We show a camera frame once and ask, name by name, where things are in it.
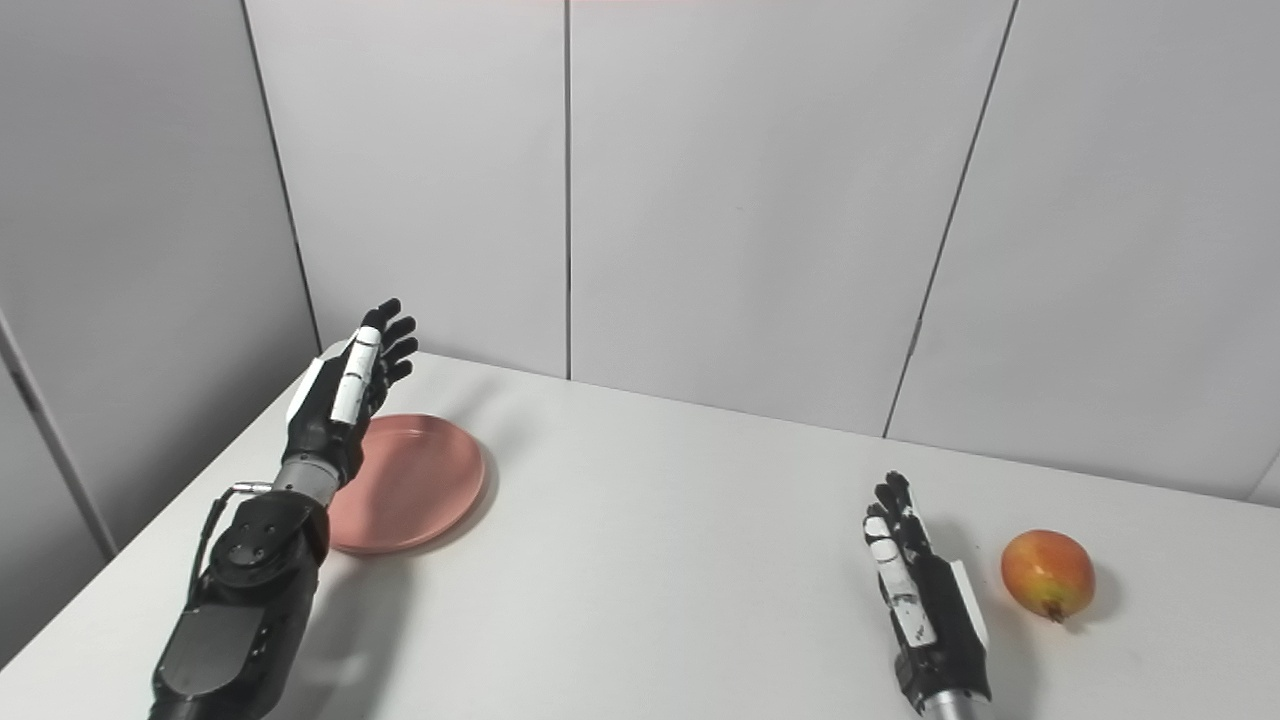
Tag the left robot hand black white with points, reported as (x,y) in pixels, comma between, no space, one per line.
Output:
(340,405)

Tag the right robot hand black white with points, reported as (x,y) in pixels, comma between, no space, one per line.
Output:
(925,610)

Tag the pink round plate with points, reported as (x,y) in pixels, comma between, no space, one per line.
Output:
(420,480)

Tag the red yellow pomegranate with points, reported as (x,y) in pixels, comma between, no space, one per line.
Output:
(1047,574)

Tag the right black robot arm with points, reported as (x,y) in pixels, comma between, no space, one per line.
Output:
(950,708)

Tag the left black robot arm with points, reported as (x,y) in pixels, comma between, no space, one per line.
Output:
(240,610)

